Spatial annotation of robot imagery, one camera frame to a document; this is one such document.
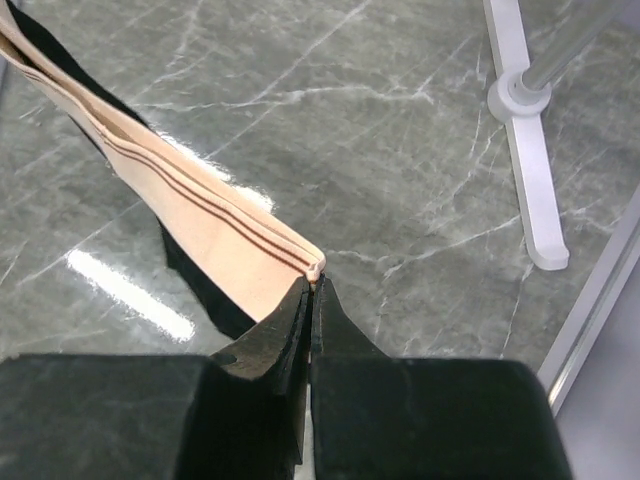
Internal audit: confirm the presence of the white and silver drying rack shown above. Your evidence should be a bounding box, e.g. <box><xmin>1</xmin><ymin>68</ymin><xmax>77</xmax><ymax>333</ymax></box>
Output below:
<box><xmin>483</xmin><ymin>0</ymin><xmax>629</xmax><ymax>271</ymax></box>

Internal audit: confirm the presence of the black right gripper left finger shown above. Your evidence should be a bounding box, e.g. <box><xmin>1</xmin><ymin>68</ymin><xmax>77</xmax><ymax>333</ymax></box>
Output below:
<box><xmin>1</xmin><ymin>279</ymin><xmax>311</xmax><ymax>479</ymax></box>

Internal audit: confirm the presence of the black underwear with beige waistband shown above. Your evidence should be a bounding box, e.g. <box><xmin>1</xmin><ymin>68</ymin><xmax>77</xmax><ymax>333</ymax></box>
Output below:
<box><xmin>1</xmin><ymin>1</ymin><xmax>326</xmax><ymax>338</ymax></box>

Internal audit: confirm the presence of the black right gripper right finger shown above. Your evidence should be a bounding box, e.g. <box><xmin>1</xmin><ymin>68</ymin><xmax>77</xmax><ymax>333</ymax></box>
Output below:
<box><xmin>310</xmin><ymin>278</ymin><xmax>572</xmax><ymax>479</ymax></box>

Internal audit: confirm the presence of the aluminium rail frame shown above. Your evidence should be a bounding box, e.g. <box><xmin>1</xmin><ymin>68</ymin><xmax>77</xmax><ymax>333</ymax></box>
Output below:
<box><xmin>538</xmin><ymin>192</ymin><xmax>639</xmax><ymax>414</ymax></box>

